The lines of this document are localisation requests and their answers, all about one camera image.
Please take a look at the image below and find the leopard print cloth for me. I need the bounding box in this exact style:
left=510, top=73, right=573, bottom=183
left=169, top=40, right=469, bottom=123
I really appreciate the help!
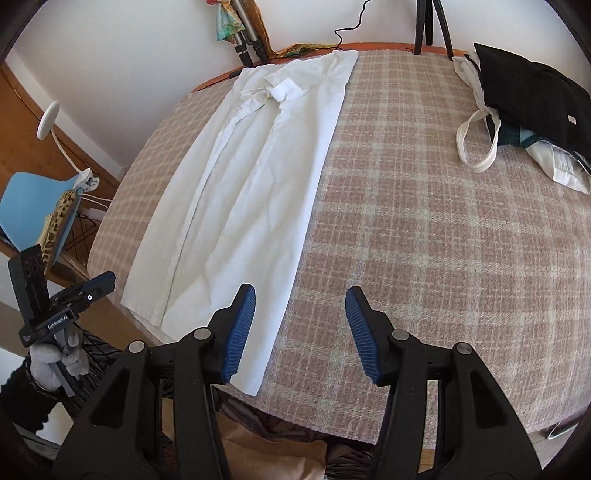
left=37, top=189, right=80, bottom=278

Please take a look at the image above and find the orange-brown cloth strip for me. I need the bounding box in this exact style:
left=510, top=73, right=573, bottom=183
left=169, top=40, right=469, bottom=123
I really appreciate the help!
left=245, top=0, right=278, bottom=56

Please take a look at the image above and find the person's left hand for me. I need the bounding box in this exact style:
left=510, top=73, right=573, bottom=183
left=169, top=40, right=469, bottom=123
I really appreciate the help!
left=28, top=329, right=90, bottom=394

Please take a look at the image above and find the white clip lamp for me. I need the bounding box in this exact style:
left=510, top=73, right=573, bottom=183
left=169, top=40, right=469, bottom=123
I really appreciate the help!
left=38, top=102, right=100, bottom=193

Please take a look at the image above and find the colourful scarf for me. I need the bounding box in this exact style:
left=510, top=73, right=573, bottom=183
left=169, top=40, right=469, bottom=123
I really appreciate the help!
left=203, top=0, right=242, bottom=43

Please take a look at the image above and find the white folded garment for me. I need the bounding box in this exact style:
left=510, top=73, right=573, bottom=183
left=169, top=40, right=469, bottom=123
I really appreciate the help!
left=526, top=138, right=591, bottom=195

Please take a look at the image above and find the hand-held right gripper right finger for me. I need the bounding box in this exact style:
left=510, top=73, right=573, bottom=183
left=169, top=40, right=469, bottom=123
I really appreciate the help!
left=345, top=286, right=543, bottom=480

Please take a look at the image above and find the orange bed sheet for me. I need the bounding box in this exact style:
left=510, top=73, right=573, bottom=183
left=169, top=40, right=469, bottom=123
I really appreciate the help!
left=193, top=41, right=477, bottom=93

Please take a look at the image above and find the black cable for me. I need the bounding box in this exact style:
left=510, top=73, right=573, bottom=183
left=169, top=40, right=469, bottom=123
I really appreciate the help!
left=333, top=0, right=373, bottom=49

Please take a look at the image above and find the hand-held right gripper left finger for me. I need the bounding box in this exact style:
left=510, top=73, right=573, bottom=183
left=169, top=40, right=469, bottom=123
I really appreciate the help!
left=52, top=284, right=257, bottom=480

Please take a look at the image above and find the dark green garment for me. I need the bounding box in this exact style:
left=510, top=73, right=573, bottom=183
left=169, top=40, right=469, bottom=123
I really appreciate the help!
left=501, top=121, right=541, bottom=148

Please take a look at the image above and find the tan cloth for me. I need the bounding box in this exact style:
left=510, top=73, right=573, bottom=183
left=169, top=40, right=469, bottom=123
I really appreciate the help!
left=215, top=410, right=329, bottom=480

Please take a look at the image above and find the silver tripod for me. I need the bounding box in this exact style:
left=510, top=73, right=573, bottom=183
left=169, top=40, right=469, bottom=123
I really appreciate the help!
left=228, top=0, right=269, bottom=68

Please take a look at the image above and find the white tote bag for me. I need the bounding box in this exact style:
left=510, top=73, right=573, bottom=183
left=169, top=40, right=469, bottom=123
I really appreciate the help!
left=451, top=53, right=503, bottom=174

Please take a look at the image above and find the person's left forearm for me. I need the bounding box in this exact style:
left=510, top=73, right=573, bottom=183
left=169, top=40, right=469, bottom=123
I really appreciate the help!
left=0, top=362, right=65, bottom=439

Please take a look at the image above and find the yellow patterned cloth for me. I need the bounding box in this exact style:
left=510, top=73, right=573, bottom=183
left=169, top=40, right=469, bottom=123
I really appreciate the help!
left=270, top=42, right=341, bottom=59

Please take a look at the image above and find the pink plaid blanket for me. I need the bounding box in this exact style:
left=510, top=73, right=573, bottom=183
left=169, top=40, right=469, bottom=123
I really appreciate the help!
left=87, top=48, right=591, bottom=446

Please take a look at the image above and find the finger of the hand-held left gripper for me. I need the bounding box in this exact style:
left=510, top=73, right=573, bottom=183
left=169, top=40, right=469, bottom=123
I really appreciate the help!
left=48, top=271, right=116, bottom=315

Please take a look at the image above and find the blue chair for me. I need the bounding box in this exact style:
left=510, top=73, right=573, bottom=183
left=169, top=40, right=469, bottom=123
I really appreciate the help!
left=0, top=172, right=82, bottom=274

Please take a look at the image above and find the black garment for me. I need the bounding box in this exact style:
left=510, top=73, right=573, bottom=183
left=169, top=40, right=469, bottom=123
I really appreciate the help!
left=473, top=42, right=591, bottom=160

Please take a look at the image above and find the black mini tripod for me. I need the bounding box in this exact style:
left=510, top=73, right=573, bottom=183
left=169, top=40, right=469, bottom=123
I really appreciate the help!
left=414, top=0, right=456, bottom=61

